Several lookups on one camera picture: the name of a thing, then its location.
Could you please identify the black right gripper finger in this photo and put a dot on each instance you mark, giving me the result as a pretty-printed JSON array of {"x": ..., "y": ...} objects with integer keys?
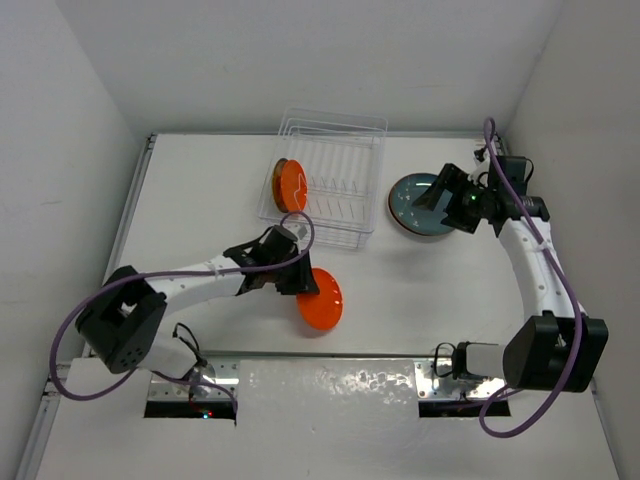
[
  {"x": 453, "y": 217},
  {"x": 450, "y": 179}
]

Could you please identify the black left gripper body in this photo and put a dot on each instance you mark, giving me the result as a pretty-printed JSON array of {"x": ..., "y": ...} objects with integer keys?
[{"x": 274, "y": 275}]

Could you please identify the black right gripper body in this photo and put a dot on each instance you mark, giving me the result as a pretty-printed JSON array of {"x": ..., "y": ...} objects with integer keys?
[{"x": 469, "y": 204}]

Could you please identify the orange plate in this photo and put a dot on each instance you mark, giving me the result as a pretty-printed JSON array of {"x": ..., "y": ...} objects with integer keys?
[
  {"x": 322, "y": 311},
  {"x": 293, "y": 186}
]

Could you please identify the yellow brown plate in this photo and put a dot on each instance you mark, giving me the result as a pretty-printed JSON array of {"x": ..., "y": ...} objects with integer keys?
[{"x": 276, "y": 185}]

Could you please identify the red teal floral plate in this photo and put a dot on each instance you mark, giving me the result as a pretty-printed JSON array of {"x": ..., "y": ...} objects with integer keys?
[{"x": 409, "y": 234}]

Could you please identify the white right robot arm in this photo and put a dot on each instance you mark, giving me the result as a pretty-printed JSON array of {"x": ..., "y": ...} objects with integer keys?
[{"x": 554, "y": 331}]

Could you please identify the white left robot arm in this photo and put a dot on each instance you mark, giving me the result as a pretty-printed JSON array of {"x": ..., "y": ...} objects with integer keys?
[{"x": 122, "y": 323}]

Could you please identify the white wire dish rack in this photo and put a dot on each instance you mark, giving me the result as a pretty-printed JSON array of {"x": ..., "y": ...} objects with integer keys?
[{"x": 341, "y": 155}]

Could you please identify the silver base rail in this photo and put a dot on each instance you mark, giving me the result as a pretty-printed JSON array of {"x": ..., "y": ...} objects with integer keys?
[{"x": 218, "y": 379}]

